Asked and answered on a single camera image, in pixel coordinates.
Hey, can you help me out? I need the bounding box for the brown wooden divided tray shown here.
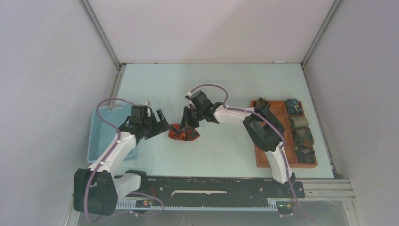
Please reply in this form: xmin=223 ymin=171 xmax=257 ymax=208
xmin=250 ymin=99 xmax=318 ymax=169

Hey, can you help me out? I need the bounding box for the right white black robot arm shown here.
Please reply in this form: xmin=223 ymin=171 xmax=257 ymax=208
xmin=179 ymin=91 xmax=295 ymax=197

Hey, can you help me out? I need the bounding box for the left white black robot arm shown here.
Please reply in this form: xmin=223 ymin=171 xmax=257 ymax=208
xmin=73 ymin=105 xmax=170 ymax=216

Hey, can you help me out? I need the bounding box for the blue patterned rolled tie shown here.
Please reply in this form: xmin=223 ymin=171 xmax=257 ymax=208
xmin=285 ymin=98 xmax=303 ymax=115

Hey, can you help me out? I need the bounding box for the light blue plastic basket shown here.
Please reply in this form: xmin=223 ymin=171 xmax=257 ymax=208
xmin=87 ymin=104 xmax=131 ymax=163

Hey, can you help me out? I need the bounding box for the orange navy striped tie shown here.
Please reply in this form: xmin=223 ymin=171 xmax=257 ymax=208
xmin=168 ymin=124 xmax=200 ymax=142

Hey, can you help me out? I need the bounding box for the brown floral rolled tie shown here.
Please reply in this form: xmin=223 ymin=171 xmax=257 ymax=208
xmin=254 ymin=97 xmax=271 ymax=108

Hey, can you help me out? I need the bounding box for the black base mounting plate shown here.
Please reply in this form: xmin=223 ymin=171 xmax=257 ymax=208
xmin=119 ymin=176 xmax=305 ymax=208

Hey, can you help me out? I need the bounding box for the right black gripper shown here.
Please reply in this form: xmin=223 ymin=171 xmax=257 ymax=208
xmin=178 ymin=106 xmax=205 ymax=132

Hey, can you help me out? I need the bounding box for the white slotted cable duct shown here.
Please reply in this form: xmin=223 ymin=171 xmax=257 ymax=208
xmin=116 ymin=199 xmax=278 ymax=211

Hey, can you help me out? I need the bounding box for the dark green rolled tie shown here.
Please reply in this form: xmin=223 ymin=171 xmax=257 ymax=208
xmin=292 ymin=127 xmax=315 ymax=146

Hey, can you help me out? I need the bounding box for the gold patterned rolled tie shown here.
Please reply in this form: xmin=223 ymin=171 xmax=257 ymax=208
xmin=288 ymin=116 xmax=309 ymax=129

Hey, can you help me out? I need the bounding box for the dark floral rolled tie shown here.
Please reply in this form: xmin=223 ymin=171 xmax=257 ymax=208
xmin=295 ymin=146 xmax=316 ymax=164

